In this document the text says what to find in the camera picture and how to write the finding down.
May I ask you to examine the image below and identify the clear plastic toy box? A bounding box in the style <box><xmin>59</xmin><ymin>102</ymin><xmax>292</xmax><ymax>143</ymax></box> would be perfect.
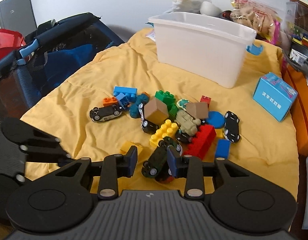
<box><xmin>284</xmin><ymin>1</ymin><xmax>308</xmax><ymax>67</ymax></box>

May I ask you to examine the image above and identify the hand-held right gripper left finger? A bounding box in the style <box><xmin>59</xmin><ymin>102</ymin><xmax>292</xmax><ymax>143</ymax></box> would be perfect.
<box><xmin>51</xmin><ymin>146</ymin><xmax>139</xmax><ymax>199</ymax></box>

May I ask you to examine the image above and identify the green building brick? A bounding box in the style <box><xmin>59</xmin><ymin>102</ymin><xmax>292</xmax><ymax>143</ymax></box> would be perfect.
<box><xmin>155</xmin><ymin>90</ymin><xmax>176</xmax><ymax>105</ymax></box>
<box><xmin>168</xmin><ymin>103</ymin><xmax>180</xmax><ymax>119</ymax></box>

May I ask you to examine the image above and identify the small blue building brick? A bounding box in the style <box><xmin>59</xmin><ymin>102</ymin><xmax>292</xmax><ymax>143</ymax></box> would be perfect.
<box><xmin>116</xmin><ymin>93</ymin><xmax>131</xmax><ymax>110</ymax></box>

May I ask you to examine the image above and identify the white and black toy car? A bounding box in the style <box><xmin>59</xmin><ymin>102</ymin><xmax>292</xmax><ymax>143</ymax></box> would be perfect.
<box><xmin>89</xmin><ymin>104</ymin><xmax>123</xmax><ymax>123</ymax></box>

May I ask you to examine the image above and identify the blue card box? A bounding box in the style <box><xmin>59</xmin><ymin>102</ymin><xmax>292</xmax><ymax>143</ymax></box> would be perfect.
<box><xmin>253</xmin><ymin>72</ymin><xmax>298</xmax><ymax>122</ymax></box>

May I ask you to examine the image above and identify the large blue building brick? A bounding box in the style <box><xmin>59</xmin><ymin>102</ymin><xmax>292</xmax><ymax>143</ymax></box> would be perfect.
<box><xmin>113</xmin><ymin>86</ymin><xmax>138</xmax><ymax>100</ymax></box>

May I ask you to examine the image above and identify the red bag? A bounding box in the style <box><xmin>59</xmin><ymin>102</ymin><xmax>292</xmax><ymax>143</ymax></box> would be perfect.
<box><xmin>0</xmin><ymin>29</ymin><xmax>26</xmax><ymax>63</ymax></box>

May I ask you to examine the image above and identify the olive toy tank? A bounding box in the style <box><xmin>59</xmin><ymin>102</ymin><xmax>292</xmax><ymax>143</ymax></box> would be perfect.
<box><xmin>175</xmin><ymin>110</ymin><xmax>202</xmax><ymax>137</ymax></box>

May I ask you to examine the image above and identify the blue mesh playpen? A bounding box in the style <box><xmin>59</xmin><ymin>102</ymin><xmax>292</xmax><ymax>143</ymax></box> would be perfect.
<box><xmin>0</xmin><ymin>12</ymin><xmax>126</xmax><ymax>120</ymax></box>

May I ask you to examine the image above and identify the yellow blanket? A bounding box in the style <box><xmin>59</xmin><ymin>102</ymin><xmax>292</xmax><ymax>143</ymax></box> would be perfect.
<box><xmin>20</xmin><ymin>27</ymin><xmax>299</xmax><ymax>233</ymax></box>

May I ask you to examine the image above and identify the blue rectangular block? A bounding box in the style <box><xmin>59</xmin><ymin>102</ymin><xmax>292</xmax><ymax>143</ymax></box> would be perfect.
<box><xmin>215</xmin><ymin>139</ymin><xmax>231</xmax><ymax>159</ymax></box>

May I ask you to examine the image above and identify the clear snack bag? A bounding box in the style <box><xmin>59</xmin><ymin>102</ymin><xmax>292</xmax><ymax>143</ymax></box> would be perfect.
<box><xmin>230</xmin><ymin>0</ymin><xmax>282</xmax><ymax>43</ymax></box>

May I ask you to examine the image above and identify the long red building brick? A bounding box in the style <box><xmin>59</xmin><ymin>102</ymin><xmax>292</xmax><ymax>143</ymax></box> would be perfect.
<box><xmin>182</xmin><ymin>124</ymin><xmax>217</xmax><ymax>159</ymax></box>

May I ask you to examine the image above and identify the white plastic storage bin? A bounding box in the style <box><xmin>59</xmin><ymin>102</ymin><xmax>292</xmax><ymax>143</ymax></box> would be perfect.
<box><xmin>148</xmin><ymin>12</ymin><xmax>263</xmax><ymax>89</ymax></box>

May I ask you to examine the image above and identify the grey cabinet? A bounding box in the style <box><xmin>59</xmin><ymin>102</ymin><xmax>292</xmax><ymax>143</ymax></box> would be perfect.
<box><xmin>0</xmin><ymin>0</ymin><xmax>38</xmax><ymax>32</ymax></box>

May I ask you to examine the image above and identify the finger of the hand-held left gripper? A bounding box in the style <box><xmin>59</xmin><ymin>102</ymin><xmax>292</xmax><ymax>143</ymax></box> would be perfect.
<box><xmin>17</xmin><ymin>119</ymin><xmax>75</xmax><ymax>167</ymax></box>

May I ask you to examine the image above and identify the orange box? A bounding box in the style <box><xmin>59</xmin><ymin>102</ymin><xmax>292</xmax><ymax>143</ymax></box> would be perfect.
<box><xmin>281</xmin><ymin>64</ymin><xmax>308</xmax><ymax>157</ymax></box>

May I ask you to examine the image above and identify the dark green toy car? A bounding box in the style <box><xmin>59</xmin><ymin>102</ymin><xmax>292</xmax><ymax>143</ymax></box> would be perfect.
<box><xmin>141</xmin><ymin>137</ymin><xmax>183</xmax><ymax>179</ymax></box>

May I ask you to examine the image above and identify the orange building brick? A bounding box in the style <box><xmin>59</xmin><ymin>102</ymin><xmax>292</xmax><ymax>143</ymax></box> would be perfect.
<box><xmin>103</xmin><ymin>97</ymin><xmax>118</xmax><ymax>107</ymax></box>

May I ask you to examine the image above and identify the wooden cube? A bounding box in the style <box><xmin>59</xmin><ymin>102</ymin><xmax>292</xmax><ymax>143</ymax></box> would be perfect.
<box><xmin>186</xmin><ymin>102</ymin><xmax>209</xmax><ymax>120</ymax></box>
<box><xmin>144</xmin><ymin>98</ymin><xmax>169</xmax><ymax>125</ymax></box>

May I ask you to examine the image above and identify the teal toy figure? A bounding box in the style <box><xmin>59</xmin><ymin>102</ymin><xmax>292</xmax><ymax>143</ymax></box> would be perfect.
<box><xmin>129</xmin><ymin>93</ymin><xmax>150</xmax><ymax>119</ymax></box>

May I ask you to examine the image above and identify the red toy car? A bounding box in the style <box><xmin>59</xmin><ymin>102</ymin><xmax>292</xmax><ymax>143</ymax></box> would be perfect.
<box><xmin>154</xmin><ymin>171</ymin><xmax>175</xmax><ymax>184</ymax></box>

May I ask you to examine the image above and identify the yellow building brick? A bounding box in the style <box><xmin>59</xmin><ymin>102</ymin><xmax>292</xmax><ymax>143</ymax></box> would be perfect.
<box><xmin>149</xmin><ymin>119</ymin><xmax>180</xmax><ymax>147</ymax></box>

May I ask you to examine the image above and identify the yellow wooden block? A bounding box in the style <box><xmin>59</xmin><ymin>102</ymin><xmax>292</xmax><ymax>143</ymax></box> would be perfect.
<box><xmin>120</xmin><ymin>141</ymin><xmax>144</xmax><ymax>156</ymax></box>

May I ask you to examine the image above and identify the green frog toy block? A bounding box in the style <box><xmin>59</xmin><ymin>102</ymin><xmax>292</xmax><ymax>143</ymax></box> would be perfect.
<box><xmin>176</xmin><ymin>98</ymin><xmax>193</xmax><ymax>110</ymax></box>

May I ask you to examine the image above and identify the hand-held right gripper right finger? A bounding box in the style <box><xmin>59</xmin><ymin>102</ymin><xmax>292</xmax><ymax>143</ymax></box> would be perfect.
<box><xmin>167</xmin><ymin>146</ymin><xmax>259</xmax><ymax>198</ymax></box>

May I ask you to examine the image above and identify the blue round disc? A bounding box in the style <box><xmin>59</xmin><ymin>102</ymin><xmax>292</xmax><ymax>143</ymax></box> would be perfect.
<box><xmin>206</xmin><ymin>111</ymin><xmax>225</xmax><ymax>128</ymax></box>

